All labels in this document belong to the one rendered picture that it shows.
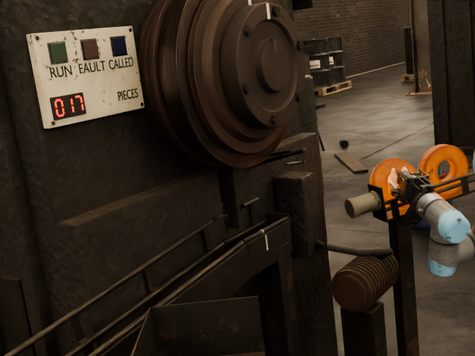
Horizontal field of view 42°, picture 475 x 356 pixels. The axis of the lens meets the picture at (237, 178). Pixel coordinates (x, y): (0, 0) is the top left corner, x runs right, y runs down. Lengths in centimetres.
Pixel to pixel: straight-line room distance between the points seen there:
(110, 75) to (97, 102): 7
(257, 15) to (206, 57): 15
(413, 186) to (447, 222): 19
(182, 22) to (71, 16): 22
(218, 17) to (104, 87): 28
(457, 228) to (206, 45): 78
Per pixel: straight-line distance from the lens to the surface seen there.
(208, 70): 134
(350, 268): 177
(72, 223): 127
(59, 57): 128
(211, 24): 137
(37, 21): 129
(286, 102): 150
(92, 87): 133
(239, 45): 135
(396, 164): 194
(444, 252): 171
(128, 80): 140
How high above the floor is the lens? 118
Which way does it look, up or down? 12 degrees down
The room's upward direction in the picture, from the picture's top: 7 degrees counter-clockwise
